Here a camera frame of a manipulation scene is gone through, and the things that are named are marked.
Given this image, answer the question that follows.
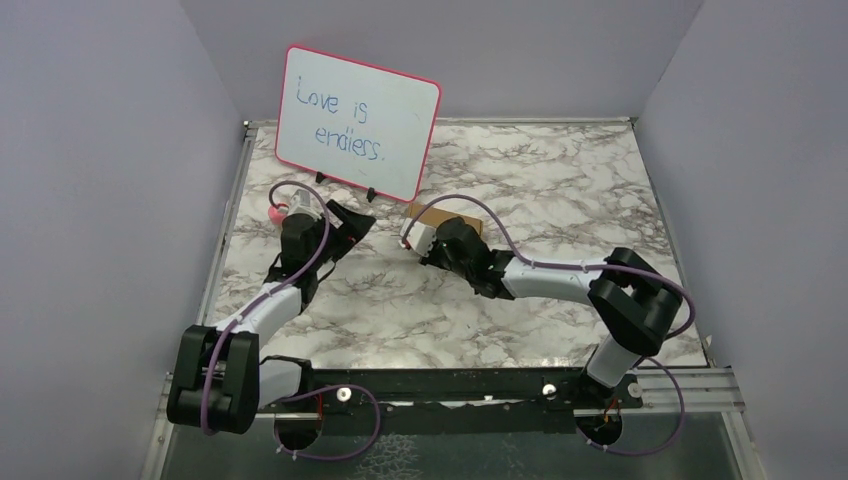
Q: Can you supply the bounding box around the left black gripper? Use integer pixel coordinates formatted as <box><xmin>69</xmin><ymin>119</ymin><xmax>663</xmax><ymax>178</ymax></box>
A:
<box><xmin>308</xmin><ymin>199</ymin><xmax>376</xmax><ymax>271</ymax></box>

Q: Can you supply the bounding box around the brown cardboard box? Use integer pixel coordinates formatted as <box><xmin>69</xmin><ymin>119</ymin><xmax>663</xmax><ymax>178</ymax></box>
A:
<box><xmin>405</xmin><ymin>202</ymin><xmax>484</xmax><ymax>238</ymax></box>

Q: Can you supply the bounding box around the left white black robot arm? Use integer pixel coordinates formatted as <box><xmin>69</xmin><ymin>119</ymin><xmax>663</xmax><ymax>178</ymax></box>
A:
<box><xmin>166</xmin><ymin>200</ymin><xmax>376</xmax><ymax>435</ymax></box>

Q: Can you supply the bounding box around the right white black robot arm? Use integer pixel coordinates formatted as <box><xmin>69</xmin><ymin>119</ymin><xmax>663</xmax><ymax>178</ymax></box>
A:
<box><xmin>402</xmin><ymin>217</ymin><xmax>684</xmax><ymax>407</ymax></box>

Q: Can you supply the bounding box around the pink capped small bottle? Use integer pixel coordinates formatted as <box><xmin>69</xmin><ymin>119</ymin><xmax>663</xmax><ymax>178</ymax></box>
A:
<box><xmin>268</xmin><ymin>203</ymin><xmax>289</xmax><ymax>227</ymax></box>

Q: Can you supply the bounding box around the pink framed whiteboard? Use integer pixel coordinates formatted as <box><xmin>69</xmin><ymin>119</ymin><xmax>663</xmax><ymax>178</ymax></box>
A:
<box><xmin>274</xmin><ymin>45</ymin><xmax>442</xmax><ymax>202</ymax></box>

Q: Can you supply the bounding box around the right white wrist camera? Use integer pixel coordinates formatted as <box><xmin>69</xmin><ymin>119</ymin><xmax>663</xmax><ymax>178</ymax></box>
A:
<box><xmin>399</xmin><ymin>218</ymin><xmax>436</xmax><ymax>257</ymax></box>

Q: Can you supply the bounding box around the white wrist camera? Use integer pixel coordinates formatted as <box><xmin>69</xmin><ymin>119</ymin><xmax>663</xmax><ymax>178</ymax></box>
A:
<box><xmin>399</xmin><ymin>218</ymin><xmax>436</xmax><ymax>257</ymax></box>
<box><xmin>287</xmin><ymin>188</ymin><xmax>323</xmax><ymax>219</ymax></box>

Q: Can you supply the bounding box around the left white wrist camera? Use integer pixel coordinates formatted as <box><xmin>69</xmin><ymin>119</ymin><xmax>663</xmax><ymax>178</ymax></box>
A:
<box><xmin>287</xmin><ymin>188</ymin><xmax>323</xmax><ymax>219</ymax></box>

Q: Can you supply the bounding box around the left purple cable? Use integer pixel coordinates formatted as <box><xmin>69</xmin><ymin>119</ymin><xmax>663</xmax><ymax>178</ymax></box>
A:
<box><xmin>198</xmin><ymin>180</ymin><xmax>383</xmax><ymax>463</ymax></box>

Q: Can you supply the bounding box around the aluminium front frame rail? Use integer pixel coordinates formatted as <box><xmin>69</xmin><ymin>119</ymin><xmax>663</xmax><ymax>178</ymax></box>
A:
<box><xmin>166</xmin><ymin>362</ymin><xmax>746</xmax><ymax>432</ymax></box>

